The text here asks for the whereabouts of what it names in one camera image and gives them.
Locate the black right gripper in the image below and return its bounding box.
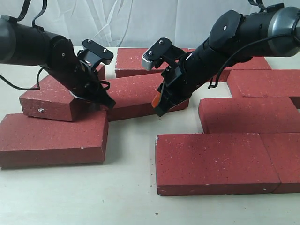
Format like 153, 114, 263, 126
151, 40, 225, 117

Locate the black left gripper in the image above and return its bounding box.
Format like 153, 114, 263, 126
44, 52, 116, 109

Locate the red brick with metal studs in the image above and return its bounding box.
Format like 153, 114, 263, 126
19, 75, 105, 122

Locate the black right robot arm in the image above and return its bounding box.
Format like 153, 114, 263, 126
152, 4, 300, 116

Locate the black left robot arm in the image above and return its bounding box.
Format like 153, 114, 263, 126
0, 15, 116, 108

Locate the red brick third row right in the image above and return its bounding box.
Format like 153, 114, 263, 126
198, 97, 300, 134

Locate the red brick right second row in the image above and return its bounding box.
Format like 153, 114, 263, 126
227, 69, 300, 109

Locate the white fabric backdrop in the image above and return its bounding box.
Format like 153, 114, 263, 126
0, 0, 300, 51

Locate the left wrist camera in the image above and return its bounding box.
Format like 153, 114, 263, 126
77, 39, 114, 70

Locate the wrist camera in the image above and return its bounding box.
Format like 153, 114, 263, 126
77, 39, 114, 70
141, 37, 186, 71

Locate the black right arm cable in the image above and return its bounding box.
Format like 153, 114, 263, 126
207, 34, 296, 89

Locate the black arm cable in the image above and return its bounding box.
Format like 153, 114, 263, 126
207, 34, 296, 89
0, 67, 47, 91

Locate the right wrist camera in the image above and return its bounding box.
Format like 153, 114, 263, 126
141, 37, 186, 71

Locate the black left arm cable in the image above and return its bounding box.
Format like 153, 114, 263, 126
0, 67, 47, 91

